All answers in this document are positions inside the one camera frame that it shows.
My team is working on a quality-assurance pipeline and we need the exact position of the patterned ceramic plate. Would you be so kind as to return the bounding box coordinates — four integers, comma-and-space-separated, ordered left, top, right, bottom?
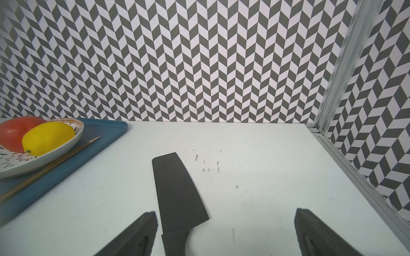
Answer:
1, 118, 85, 179

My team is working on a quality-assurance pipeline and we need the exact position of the black cleaver knife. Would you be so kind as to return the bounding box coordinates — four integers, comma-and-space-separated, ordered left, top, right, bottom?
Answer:
152, 153, 209, 256

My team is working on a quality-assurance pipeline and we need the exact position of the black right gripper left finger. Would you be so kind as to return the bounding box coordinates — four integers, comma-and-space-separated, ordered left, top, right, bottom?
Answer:
96, 211, 158, 256

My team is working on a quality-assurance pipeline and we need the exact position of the wooden chopstick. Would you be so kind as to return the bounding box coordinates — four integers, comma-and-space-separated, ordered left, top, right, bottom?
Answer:
1, 136, 101, 204

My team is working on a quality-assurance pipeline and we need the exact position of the red tomato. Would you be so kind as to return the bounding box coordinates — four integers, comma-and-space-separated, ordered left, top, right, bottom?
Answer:
0, 116, 46, 153

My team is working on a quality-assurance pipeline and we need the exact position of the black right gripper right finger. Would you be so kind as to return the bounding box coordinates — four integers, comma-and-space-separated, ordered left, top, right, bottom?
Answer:
294, 208, 362, 256

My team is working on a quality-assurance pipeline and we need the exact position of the yellow lemon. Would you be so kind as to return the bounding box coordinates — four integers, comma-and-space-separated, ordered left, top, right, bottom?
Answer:
22, 122, 75, 156

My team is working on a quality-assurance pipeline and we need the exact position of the aluminium corner frame post right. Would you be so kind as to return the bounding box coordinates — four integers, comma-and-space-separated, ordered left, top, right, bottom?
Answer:
314, 1, 383, 136

